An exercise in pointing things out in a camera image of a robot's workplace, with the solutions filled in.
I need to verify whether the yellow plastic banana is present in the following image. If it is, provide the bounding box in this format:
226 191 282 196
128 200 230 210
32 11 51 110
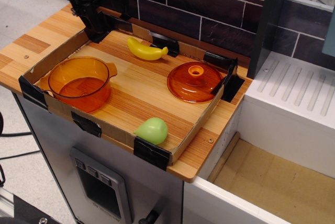
127 37 169 61

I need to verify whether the orange transparent pot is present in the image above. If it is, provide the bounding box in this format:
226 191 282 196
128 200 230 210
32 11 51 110
39 57 117 113

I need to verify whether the orange transparent pot lid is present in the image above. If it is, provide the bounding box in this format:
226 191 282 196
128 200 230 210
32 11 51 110
167 62 222 103

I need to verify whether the green plastic pear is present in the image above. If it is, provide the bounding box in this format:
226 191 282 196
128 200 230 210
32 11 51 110
133 117 168 145

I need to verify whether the grey toy oven front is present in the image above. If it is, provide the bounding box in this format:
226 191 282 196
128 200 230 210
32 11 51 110
16 96 184 223

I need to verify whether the black oven knob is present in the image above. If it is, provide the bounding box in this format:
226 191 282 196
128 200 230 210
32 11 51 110
138 210 159 224

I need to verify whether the white toy sink unit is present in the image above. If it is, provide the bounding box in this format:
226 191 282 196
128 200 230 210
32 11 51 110
183 53 334 223

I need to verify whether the black floor cable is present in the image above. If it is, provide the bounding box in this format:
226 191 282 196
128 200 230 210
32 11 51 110
0 131 40 161

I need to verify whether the dark grey vertical post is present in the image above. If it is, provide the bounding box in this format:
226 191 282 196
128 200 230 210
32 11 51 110
247 0 285 79

